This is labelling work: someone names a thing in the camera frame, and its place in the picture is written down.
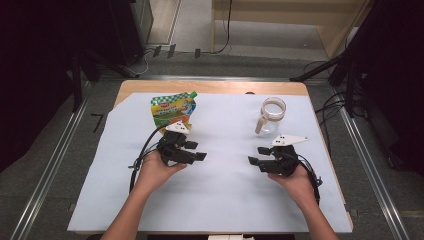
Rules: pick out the white table sheet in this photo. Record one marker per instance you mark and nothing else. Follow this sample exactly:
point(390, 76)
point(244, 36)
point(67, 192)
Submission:
point(233, 200)

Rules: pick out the clear jar with beige collar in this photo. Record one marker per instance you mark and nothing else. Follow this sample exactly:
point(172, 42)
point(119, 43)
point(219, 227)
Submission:
point(271, 116)

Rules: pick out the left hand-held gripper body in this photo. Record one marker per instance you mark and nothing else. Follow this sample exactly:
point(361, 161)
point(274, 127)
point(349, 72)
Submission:
point(171, 150)

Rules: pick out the person's left hand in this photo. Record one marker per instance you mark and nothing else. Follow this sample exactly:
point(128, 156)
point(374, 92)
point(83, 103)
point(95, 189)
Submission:
point(153, 175)

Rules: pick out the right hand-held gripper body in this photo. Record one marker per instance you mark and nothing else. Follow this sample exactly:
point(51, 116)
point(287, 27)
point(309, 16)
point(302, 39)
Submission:
point(283, 161)

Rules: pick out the black tripod stand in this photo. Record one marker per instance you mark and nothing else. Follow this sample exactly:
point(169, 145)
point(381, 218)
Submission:
point(77, 83)
point(350, 56)

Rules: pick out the black cabinet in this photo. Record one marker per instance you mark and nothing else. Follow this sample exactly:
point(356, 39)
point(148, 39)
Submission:
point(126, 30)

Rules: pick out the green and yellow spout pouch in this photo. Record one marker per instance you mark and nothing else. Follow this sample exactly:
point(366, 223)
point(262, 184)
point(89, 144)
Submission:
point(170, 111)

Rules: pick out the metal floor rail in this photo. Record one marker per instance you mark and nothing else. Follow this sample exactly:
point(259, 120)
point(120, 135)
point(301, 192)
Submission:
point(50, 166)
point(370, 160)

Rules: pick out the light wooden shelf unit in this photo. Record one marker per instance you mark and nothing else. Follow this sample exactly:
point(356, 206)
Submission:
point(333, 30)

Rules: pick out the person's right hand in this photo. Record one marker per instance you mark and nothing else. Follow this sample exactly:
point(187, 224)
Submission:
point(300, 190)

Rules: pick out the small black floor plate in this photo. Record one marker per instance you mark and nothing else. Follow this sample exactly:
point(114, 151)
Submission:
point(197, 53)
point(171, 50)
point(156, 51)

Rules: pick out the dark curtain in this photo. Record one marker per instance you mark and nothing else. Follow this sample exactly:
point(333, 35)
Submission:
point(30, 73)
point(400, 83)

